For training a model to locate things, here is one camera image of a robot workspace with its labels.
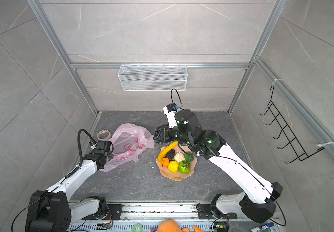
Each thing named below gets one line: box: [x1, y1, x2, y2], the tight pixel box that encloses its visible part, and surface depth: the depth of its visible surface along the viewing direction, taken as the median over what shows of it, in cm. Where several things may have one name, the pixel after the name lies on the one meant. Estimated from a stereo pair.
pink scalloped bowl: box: [155, 145, 198, 182], surface depth 86 cm
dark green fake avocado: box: [184, 151, 195, 163], surface depth 87 cm
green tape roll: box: [132, 223, 144, 232], surface depth 71 cm
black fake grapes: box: [153, 130, 163, 145], surface depth 67 cm
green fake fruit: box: [178, 160, 191, 174], surface depth 83 cm
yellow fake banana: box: [157, 141, 179, 163], surface depth 92 cm
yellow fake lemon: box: [167, 160, 180, 174], surface depth 86 cm
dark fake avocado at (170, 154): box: [165, 148, 176, 162], surface depth 92 cm
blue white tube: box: [250, 222, 275, 232], surface depth 70 cm
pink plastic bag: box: [100, 123, 155, 173], surface depth 92 cm
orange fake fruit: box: [162, 157, 170, 167], surface depth 86 cm
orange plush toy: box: [157, 219, 204, 232], surface depth 66 cm
